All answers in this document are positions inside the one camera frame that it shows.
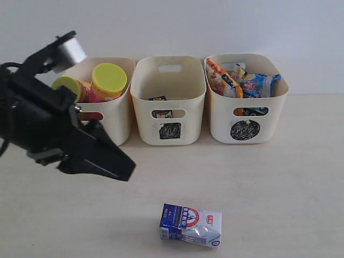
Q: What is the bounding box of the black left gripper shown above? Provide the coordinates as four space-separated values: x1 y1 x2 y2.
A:
1 46 136 182

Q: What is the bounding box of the yellow Lays chips can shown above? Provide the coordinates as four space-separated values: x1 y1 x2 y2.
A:
52 76 83 103

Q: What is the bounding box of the pink chips can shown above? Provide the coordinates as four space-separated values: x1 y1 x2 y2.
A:
75 62 127 104

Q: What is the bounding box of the purple drink carton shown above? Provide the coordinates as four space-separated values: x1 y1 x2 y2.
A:
148 96 173 119

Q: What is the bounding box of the orange instant noodle bag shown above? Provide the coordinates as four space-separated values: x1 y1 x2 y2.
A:
205 58 243 98

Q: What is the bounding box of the blue instant noodle bag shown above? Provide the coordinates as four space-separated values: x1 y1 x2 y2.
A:
231 63 282 116

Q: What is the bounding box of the cream bin with triangle mark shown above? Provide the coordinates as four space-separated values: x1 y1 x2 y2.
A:
63 57 135 146

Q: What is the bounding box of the cream bin with square mark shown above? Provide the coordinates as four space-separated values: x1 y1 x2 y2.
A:
130 56 206 146

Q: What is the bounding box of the blue white milk carton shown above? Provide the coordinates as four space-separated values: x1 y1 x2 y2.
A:
160 204 222 248

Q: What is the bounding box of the cream bin with circle mark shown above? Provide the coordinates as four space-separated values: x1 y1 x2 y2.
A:
207 53 289 144

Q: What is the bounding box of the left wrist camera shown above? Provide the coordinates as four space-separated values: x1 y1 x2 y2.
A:
45 31 87 74

